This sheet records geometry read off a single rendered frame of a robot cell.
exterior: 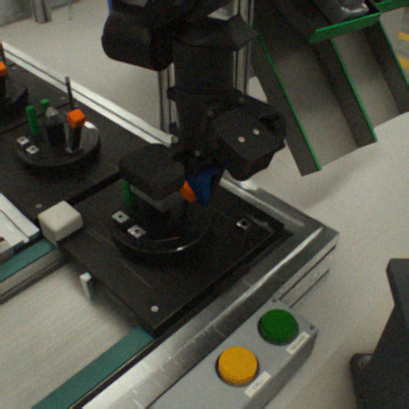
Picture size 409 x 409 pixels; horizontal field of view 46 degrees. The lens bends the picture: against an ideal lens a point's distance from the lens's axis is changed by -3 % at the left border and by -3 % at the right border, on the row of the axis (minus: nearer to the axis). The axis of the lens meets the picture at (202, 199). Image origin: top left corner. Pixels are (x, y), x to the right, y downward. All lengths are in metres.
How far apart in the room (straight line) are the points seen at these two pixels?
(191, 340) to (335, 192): 0.47
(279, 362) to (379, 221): 0.41
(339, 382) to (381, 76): 0.53
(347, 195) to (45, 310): 0.56
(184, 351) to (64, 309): 0.18
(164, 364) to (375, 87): 0.60
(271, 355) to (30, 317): 0.31
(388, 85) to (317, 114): 0.20
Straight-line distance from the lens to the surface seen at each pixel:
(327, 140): 0.78
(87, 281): 0.63
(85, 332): 0.64
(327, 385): 0.67
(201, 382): 0.54
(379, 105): 0.91
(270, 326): 0.57
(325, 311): 0.73
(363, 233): 0.86
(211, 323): 0.58
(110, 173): 0.77
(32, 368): 0.63
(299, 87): 0.78
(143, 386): 0.55
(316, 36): 0.64
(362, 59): 0.92
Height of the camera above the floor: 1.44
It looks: 41 degrees down
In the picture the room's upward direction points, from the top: straight up
